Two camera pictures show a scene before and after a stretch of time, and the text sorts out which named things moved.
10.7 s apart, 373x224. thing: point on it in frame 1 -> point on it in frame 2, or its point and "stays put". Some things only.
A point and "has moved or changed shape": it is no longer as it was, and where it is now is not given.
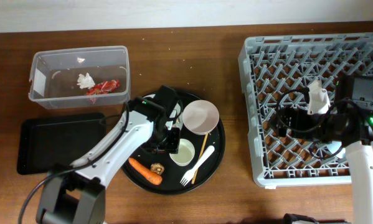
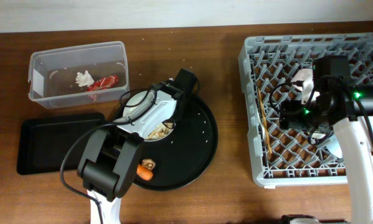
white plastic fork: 188,175 -> 263,129
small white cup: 186,152 has moved or changed shape
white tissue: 85,81 stays put
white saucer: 200,117 -> 306,75
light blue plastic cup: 334,146 stays put
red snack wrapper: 104,87 has moved or changed shape
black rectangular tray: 43,142 stays put
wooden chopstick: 201,154 -> 266,120
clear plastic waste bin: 80,77 stays put
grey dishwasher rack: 276,70 stays put
